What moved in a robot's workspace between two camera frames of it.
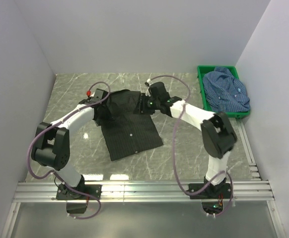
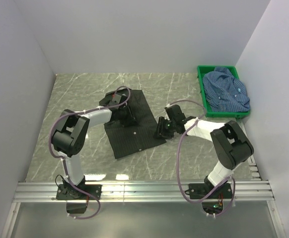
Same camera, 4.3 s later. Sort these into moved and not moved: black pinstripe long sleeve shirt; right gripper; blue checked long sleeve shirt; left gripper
Moved: right gripper; left gripper
Not moved: blue checked long sleeve shirt; black pinstripe long sleeve shirt
